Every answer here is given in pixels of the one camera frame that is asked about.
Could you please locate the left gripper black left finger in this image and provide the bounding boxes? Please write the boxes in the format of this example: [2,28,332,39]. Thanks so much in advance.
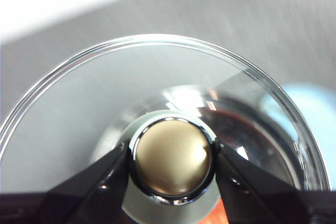
[0,142,130,224]

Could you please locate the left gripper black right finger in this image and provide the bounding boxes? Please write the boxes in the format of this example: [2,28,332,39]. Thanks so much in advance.
[214,143,336,224]

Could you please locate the glass lid with green knob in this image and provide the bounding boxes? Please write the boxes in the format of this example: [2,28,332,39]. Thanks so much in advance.
[0,34,333,224]

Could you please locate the blue round plate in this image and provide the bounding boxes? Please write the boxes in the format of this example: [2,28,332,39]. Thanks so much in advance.
[259,81,336,192]

